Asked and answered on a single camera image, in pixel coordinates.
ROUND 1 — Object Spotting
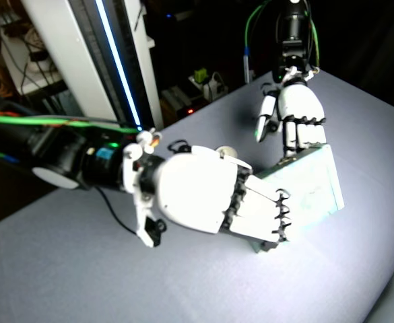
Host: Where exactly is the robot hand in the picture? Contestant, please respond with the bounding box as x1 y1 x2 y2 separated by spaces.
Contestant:
254 82 328 159
154 145 292 244

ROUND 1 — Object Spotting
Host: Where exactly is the pale green box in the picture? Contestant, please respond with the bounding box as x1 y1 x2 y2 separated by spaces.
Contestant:
250 143 346 255

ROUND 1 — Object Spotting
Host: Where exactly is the yellow and white round button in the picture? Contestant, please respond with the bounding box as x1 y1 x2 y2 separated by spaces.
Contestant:
216 145 238 159

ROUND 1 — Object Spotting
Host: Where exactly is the black device with red light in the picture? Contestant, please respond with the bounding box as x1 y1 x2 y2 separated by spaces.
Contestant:
174 103 203 119

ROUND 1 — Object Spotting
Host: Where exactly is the white power strip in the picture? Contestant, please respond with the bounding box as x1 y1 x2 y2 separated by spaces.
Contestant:
188 71 230 101

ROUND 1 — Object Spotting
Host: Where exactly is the grey table cloth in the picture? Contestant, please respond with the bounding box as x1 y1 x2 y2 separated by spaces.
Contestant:
0 69 394 323

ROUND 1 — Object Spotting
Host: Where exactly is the white column with blue light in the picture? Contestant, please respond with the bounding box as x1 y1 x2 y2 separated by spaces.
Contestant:
23 0 166 131

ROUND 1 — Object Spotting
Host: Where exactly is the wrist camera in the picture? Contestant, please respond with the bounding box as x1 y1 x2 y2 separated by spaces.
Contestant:
144 217 168 248

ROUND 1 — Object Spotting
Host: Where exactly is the black camera cable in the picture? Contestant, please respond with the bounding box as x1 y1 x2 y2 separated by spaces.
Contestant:
94 185 141 237

